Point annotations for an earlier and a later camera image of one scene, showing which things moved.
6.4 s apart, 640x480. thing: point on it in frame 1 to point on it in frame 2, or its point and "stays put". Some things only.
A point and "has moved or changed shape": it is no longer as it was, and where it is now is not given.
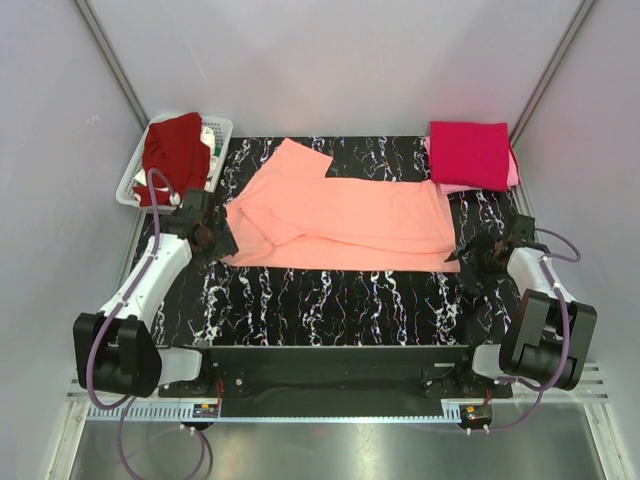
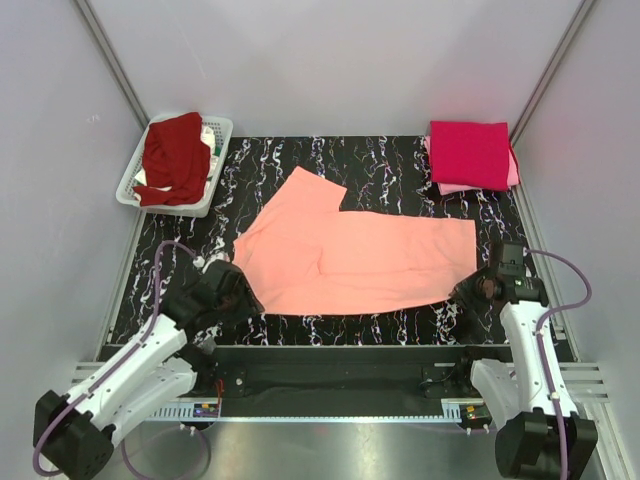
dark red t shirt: [173, 146] stays put
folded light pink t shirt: [513, 175] stays put
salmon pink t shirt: [289, 215] has moved or changed shape
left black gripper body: [220, 242] to [240, 304]
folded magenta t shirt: [471, 154] stays put
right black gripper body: [485, 247] to [473, 291]
